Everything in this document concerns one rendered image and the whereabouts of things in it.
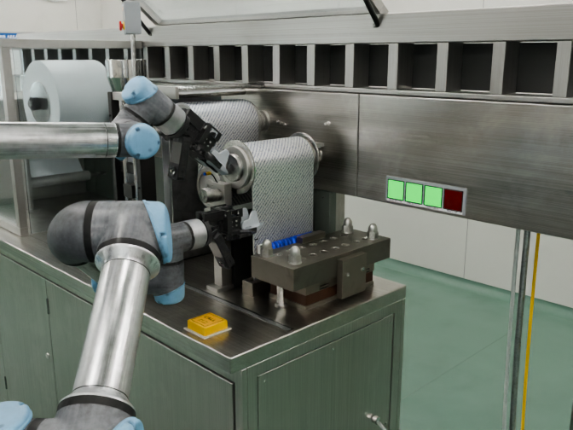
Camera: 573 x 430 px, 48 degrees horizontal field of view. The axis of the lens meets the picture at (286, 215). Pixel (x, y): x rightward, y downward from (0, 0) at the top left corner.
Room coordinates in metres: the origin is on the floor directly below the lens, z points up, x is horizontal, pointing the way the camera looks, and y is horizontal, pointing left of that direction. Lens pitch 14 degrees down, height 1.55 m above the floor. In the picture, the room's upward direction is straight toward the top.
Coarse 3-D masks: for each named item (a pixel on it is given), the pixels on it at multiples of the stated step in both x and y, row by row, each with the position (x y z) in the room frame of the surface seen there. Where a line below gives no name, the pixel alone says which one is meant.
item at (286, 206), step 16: (256, 192) 1.68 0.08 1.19; (272, 192) 1.72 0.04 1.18; (288, 192) 1.76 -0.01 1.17; (304, 192) 1.81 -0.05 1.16; (256, 208) 1.68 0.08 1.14; (272, 208) 1.72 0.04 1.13; (288, 208) 1.76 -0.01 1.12; (304, 208) 1.81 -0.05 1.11; (272, 224) 1.72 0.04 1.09; (288, 224) 1.76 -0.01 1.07; (304, 224) 1.81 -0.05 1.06; (256, 240) 1.68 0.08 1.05; (272, 240) 1.72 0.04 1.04
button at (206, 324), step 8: (192, 320) 1.43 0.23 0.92; (200, 320) 1.43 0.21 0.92; (208, 320) 1.43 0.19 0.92; (216, 320) 1.43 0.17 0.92; (224, 320) 1.43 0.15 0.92; (192, 328) 1.42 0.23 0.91; (200, 328) 1.40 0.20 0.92; (208, 328) 1.39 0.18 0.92; (216, 328) 1.41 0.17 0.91; (224, 328) 1.43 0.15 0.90
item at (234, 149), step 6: (228, 150) 1.72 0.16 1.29; (234, 150) 1.70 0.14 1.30; (240, 150) 1.69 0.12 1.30; (312, 150) 1.85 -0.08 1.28; (240, 156) 1.68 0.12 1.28; (246, 156) 1.68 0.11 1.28; (246, 162) 1.67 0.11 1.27; (246, 168) 1.67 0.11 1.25; (246, 174) 1.67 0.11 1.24; (228, 180) 1.73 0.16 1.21; (240, 180) 1.69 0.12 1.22; (246, 180) 1.67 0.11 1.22; (234, 186) 1.70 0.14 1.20; (240, 186) 1.69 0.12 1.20
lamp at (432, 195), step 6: (426, 186) 1.65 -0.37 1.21; (426, 192) 1.65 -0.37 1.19; (432, 192) 1.64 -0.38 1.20; (438, 192) 1.62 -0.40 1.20; (426, 198) 1.65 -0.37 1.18; (432, 198) 1.64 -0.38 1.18; (438, 198) 1.62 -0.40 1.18; (426, 204) 1.65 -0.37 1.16; (432, 204) 1.64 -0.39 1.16; (438, 204) 1.62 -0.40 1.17
